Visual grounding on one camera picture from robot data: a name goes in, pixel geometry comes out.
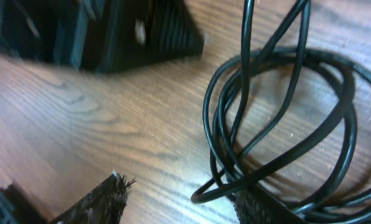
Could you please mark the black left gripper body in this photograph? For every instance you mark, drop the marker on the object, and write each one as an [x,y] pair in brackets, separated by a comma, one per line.
[66,33]

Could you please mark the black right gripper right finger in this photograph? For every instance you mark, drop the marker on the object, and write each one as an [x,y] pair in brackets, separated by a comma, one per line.
[257,206]

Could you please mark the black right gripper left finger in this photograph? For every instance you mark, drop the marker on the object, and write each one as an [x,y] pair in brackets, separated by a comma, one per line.
[103,205]

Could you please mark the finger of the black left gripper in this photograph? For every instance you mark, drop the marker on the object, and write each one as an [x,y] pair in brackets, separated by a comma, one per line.
[142,33]

